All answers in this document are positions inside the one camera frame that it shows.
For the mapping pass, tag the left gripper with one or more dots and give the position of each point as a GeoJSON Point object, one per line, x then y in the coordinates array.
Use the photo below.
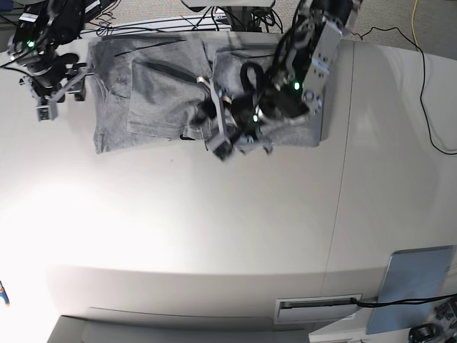
{"type": "Point", "coordinates": [238, 120]}

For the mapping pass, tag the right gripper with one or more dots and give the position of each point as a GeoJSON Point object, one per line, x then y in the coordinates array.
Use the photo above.
{"type": "Point", "coordinates": [53, 76]}

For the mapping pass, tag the grey T-shirt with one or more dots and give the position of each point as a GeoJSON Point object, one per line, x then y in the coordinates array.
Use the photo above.
{"type": "Point", "coordinates": [146, 90]}

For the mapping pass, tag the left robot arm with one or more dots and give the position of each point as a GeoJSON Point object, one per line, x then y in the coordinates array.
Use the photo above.
{"type": "Point", "coordinates": [263, 101]}

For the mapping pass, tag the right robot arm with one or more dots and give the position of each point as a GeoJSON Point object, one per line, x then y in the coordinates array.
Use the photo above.
{"type": "Point", "coordinates": [42, 28]}

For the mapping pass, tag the blue orange tool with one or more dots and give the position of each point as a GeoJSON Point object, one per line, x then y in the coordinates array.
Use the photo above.
{"type": "Point", "coordinates": [4, 295]}

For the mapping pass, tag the blue-grey tablet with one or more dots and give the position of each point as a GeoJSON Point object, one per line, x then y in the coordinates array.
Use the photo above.
{"type": "Point", "coordinates": [411, 274]}

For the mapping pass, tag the black device bottom right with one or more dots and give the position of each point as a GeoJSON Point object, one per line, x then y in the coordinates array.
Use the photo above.
{"type": "Point", "coordinates": [426, 333]}

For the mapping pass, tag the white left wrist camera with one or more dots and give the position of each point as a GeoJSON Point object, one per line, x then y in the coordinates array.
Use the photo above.
{"type": "Point", "coordinates": [221, 148]}

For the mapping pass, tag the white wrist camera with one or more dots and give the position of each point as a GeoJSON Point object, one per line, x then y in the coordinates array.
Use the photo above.
{"type": "Point", "coordinates": [221, 148]}
{"type": "Point", "coordinates": [47, 112]}

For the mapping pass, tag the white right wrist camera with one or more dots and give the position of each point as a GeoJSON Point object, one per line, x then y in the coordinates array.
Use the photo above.
{"type": "Point", "coordinates": [47, 112]}

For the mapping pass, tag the black camera stand base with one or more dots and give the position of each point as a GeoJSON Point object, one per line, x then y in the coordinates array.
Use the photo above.
{"type": "Point", "coordinates": [252, 16]}

